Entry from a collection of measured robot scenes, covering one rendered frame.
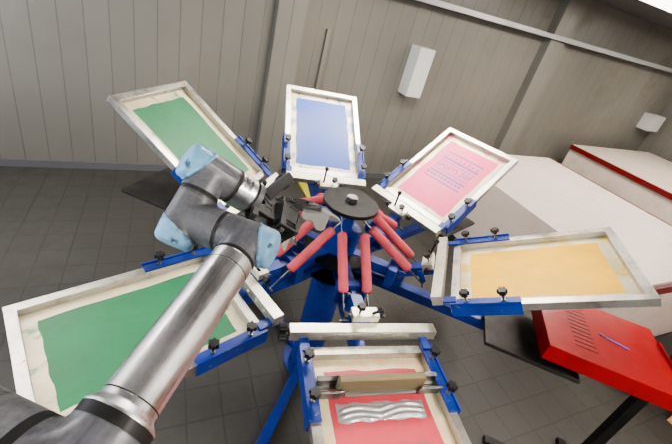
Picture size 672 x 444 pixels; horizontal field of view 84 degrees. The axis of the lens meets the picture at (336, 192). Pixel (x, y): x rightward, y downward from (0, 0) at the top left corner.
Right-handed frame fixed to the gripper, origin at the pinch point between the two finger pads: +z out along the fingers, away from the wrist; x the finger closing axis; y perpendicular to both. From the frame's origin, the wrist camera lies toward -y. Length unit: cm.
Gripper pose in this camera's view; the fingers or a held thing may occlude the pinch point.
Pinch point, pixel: (318, 231)
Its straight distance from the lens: 90.9
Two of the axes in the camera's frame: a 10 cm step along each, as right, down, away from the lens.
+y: -0.3, 7.5, -6.6
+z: 6.8, 5.0, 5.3
